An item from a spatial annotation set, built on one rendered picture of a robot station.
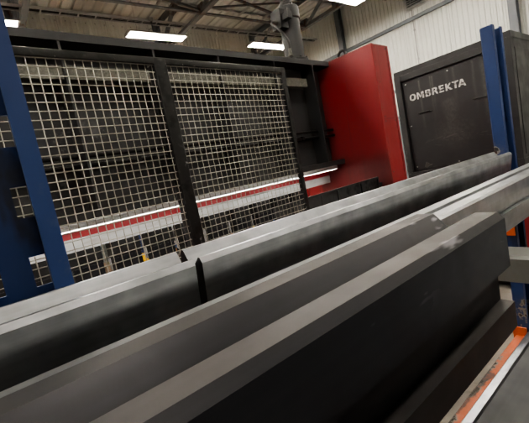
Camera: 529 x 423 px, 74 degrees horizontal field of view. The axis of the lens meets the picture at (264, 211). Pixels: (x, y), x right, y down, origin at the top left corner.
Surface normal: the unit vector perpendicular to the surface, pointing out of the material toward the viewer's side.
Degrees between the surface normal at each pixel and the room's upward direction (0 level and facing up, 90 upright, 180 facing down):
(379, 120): 90
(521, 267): 90
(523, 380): 0
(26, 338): 99
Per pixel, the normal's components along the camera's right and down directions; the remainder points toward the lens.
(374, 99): -0.72, 0.22
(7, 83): 0.62, -0.04
